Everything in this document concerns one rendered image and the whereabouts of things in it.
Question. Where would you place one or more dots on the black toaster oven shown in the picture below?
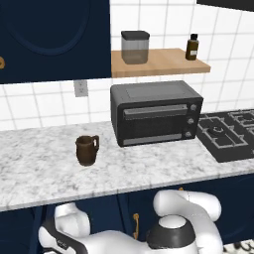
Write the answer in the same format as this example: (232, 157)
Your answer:
(149, 91)

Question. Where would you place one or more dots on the toaster oven glass door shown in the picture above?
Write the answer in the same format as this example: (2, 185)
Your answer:
(153, 125)

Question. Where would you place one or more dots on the black range hood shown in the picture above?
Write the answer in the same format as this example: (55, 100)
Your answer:
(228, 4)

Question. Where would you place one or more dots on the brown bottle with black cap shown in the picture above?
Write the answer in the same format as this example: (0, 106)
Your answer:
(191, 49)

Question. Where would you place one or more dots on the black gas hob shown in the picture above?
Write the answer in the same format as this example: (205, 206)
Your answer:
(228, 139)

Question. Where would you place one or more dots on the navy base cupboard door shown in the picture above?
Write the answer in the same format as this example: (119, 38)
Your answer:
(238, 205)
(15, 231)
(102, 211)

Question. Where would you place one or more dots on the grey wall socket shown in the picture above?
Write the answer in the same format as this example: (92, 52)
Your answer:
(81, 88)

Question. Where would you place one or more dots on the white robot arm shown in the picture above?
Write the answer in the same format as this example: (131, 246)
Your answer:
(185, 228)

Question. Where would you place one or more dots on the brown mug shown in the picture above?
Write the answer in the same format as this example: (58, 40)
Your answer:
(86, 152)

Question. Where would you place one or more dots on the wooden wall shelf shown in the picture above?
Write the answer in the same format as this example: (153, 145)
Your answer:
(162, 64)

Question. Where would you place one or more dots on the grey jar with black lid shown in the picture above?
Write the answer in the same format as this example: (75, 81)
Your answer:
(135, 48)

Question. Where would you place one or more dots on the navy wall cupboard door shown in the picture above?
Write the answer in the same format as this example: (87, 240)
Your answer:
(53, 36)

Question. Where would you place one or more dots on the grey toaster oven knob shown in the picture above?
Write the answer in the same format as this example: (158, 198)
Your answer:
(188, 134)
(190, 121)
(193, 107)

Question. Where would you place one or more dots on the brass cupboard knob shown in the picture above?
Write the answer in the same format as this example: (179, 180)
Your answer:
(1, 63)

